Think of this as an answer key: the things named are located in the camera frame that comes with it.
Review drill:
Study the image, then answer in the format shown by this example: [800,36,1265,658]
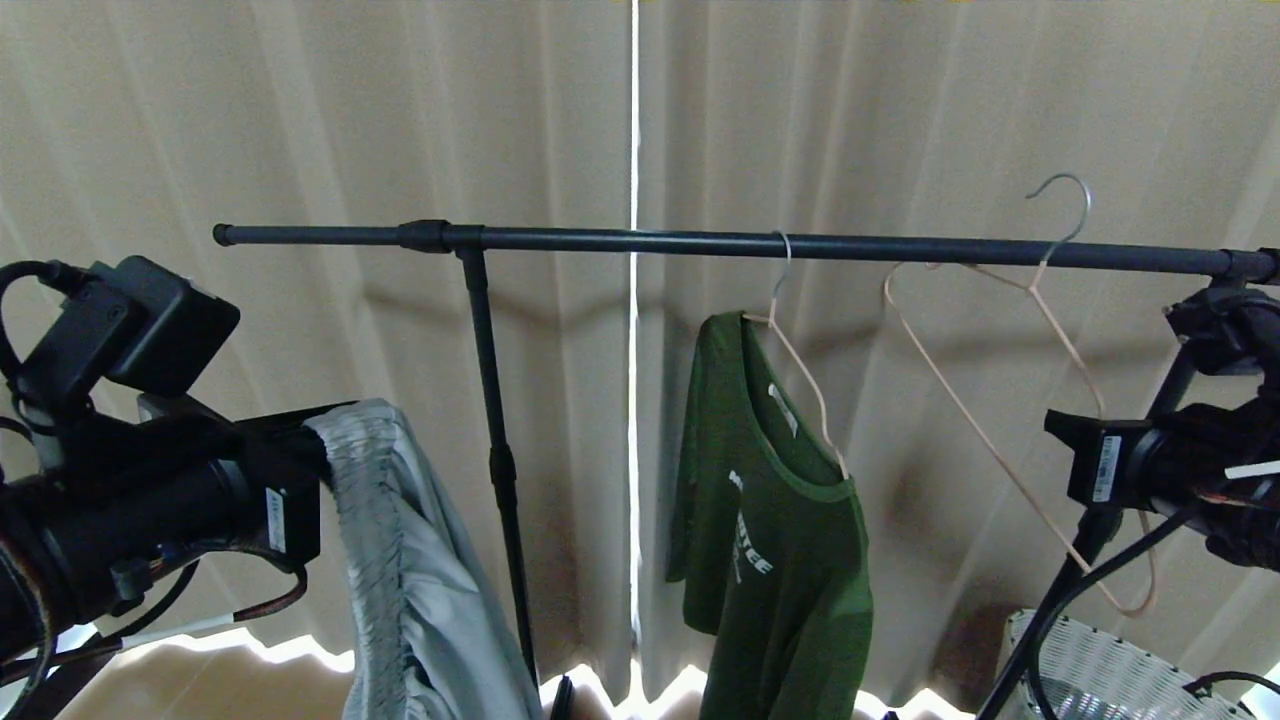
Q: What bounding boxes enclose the pale grey shorts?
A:
[305,400,541,720]

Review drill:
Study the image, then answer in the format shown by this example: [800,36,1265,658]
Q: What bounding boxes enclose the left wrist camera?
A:
[8,255,241,481]

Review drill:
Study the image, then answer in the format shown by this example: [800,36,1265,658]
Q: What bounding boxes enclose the pink clothes hanger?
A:
[882,173,1159,616]
[742,232,851,481]

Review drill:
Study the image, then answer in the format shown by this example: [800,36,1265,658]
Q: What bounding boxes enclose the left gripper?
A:
[40,408,331,621]

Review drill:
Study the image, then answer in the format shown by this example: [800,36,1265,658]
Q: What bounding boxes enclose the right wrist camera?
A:
[1165,285,1280,376]

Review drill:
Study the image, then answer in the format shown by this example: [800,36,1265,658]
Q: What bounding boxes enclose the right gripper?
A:
[1045,400,1280,513]

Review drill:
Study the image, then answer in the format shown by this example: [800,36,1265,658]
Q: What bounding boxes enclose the green printed sleeveless shirt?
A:
[667,312,874,720]

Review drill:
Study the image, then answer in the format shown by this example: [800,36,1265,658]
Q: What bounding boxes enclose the beige curtain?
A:
[0,0,1280,706]

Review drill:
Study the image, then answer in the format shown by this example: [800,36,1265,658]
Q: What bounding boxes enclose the white laundry basket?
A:
[1000,608,1266,720]

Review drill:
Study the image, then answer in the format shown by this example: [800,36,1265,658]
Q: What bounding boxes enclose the black clothes rack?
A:
[213,220,1280,720]

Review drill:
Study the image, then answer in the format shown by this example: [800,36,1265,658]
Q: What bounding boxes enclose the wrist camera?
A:
[1165,285,1280,376]
[8,255,241,481]

